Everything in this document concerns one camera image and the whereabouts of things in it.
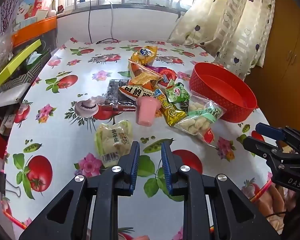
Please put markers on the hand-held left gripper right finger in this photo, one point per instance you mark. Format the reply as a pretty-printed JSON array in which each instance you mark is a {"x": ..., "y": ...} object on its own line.
[{"x": 166, "y": 165}]

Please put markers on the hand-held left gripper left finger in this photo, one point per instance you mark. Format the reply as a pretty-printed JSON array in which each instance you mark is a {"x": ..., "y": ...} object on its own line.
[{"x": 135, "y": 165}]

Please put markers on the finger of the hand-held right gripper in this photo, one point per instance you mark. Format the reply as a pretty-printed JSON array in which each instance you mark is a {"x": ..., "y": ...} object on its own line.
[
  {"x": 267, "y": 130},
  {"x": 257, "y": 145}
]

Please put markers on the pale green snack packet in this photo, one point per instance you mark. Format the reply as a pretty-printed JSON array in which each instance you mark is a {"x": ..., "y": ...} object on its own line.
[{"x": 112, "y": 140}]

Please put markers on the red plastic basket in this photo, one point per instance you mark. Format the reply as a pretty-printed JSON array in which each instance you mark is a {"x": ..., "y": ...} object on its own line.
[{"x": 215, "y": 80}]

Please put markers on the black clear plum packet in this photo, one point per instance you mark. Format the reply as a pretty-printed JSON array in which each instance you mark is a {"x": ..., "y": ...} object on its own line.
[{"x": 115, "y": 92}]

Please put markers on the purple snack packet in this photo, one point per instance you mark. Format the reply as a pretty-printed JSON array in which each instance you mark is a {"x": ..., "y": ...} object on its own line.
[{"x": 155, "y": 68}]

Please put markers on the yellow chip bag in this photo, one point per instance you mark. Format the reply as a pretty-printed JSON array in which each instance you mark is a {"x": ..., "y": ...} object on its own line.
[{"x": 145, "y": 55}]

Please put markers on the clear bag of white puffs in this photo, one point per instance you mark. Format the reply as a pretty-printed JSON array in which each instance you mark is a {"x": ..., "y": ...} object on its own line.
[{"x": 197, "y": 122}]

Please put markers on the pink jelly cup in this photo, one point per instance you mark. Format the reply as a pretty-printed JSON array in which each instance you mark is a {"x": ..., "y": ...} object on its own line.
[{"x": 146, "y": 111}]

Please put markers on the gold long snack packet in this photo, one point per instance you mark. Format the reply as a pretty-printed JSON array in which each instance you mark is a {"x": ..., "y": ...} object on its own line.
[{"x": 168, "y": 110}]

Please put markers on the white packet with black letters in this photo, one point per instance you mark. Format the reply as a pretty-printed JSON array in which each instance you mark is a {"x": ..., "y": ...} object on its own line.
[{"x": 135, "y": 92}]

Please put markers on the green pea snack packet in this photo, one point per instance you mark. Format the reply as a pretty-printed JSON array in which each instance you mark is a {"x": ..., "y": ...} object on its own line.
[{"x": 176, "y": 92}]

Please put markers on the red jelly cup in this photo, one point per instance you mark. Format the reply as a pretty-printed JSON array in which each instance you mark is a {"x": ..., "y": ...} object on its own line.
[{"x": 168, "y": 76}]

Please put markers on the orange triangular snack bag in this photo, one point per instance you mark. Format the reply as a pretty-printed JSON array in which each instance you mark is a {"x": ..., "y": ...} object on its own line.
[{"x": 142, "y": 76}]

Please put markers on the cream heart print curtain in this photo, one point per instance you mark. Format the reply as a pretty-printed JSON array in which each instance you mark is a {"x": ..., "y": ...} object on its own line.
[{"x": 227, "y": 17}]

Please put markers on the black binder clip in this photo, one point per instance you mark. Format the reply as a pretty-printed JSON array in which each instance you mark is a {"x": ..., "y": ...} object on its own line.
[{"x": 2, "y": 182}]

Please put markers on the black white patterned box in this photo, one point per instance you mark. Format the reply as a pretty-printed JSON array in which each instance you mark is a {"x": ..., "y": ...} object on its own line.
[{"x": 22, "y": 78}]

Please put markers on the black hook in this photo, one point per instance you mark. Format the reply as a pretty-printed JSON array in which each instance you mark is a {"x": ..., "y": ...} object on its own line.
[{"x": 180, "y": 7}]

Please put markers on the orange shelf board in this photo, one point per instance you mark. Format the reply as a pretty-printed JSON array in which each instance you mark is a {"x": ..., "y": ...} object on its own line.
[{"x": 32, "y": 28}]

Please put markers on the clear plastic bag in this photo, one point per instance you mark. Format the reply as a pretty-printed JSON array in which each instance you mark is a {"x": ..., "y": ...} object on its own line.
[{"x": 0, "y": 52}]

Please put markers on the cartoon printed box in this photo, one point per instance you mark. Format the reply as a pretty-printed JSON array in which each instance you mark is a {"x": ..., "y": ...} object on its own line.
[{"x": 25, "y": 5}]

